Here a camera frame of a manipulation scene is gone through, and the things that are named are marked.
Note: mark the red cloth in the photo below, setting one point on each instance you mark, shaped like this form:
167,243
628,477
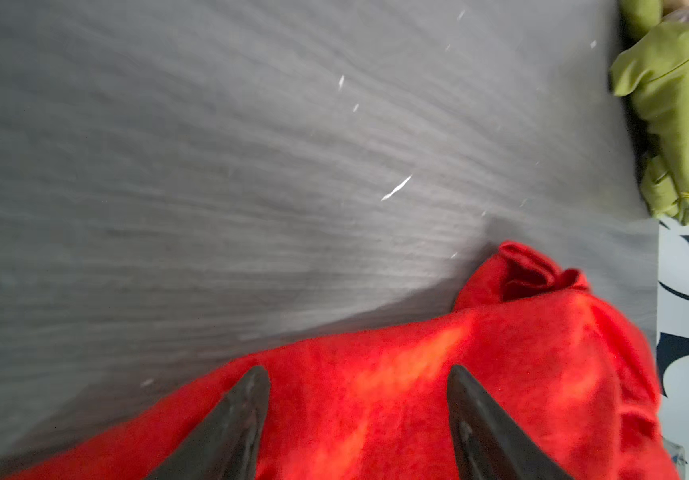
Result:
576,375

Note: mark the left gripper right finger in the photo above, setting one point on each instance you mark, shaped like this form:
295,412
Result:
487,442

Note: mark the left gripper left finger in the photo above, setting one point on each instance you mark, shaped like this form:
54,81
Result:
225,444

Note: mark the green printed t-shirt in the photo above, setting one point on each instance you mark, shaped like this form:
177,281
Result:
653,75

